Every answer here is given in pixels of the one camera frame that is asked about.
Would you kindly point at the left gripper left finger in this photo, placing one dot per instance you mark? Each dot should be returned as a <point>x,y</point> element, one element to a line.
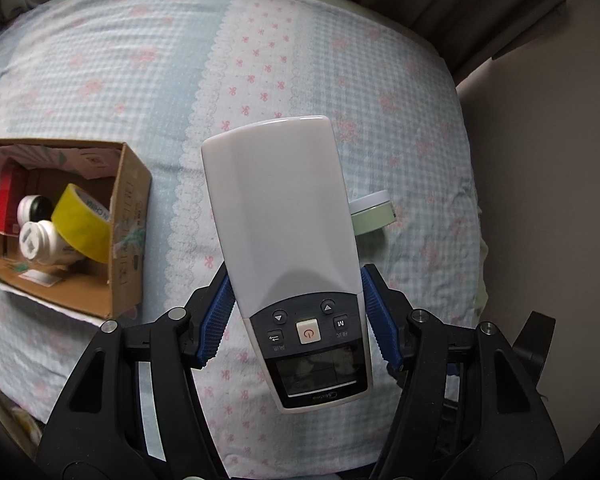
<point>130,409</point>

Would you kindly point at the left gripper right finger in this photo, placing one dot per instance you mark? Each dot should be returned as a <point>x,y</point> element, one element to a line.
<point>469,407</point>

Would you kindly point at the yellow tape roll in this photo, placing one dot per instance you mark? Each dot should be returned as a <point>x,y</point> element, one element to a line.
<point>83,223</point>

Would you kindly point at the white pill bottle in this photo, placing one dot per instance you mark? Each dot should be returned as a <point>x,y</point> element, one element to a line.
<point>41,242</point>

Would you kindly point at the light green mud film jar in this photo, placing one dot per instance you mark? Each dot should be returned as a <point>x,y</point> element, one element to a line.
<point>371,212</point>

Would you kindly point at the black white cosmetic jar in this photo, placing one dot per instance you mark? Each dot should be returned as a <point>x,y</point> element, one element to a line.
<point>34,208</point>

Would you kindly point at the red and white carton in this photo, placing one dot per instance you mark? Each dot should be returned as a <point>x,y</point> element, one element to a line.
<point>13,187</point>

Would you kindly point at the white remote control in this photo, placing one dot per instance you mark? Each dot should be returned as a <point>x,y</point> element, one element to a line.
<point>281,212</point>

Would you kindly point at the open cardboard box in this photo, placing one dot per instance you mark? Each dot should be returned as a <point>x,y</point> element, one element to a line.
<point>114,175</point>

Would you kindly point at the patterned bed sheet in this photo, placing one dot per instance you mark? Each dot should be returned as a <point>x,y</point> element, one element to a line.
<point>162,76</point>

